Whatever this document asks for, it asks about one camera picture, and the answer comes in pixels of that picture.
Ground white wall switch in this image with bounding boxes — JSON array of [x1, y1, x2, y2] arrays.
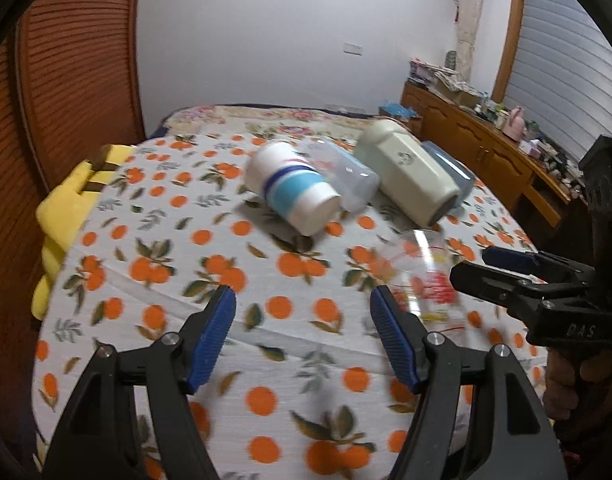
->
[[343, 44, 362, 55]]

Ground white cup blue stripes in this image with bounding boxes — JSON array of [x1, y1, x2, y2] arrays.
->
[[244, 141, 341, 236]]

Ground grey window blind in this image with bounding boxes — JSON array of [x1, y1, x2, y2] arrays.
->
[[504, 0, 612, 160]]

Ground blue-grey translucent cup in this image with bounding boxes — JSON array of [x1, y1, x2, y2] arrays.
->
[[421, 141, 476, 209]]

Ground cardboard box with clutter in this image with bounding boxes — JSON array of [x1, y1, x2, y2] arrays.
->
[[408, 58, 483, 108]]

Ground cream curtain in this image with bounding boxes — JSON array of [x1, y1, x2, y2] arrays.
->
[[457, 0, 483, 82]]

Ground pink kettle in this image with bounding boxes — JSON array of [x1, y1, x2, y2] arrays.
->
[[502, 106, 526, 142]]

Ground right hand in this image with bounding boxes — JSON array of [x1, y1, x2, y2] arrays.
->
[[542, 349, 604, 422]]

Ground clear glass red print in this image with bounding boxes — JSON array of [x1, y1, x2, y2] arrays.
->
[[378, 230, 466, 340]]

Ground pale green panda mug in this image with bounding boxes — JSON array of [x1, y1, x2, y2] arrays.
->
[[353, 118, 461, 228]]

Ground wooden sideboard cabinet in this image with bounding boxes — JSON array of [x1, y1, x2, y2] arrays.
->
[[400, 82, 571, 230]]

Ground yellow plush toy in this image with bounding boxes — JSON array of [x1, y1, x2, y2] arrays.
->
[[30, 144, 132, 321]]

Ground clear plastic cup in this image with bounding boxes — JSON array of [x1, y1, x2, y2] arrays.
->
[[304, 139, 380, 214]]

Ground louvered wooden wardrobe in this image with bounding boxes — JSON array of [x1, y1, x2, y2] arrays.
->
[[0, 0, 144, 458]]

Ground floral bed quilt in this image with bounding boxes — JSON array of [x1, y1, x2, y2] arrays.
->
[[151, 104, 409, 143]]

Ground orange-print bed cloth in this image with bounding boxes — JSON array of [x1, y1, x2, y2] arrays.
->
[[31, 131, 550, 480]]

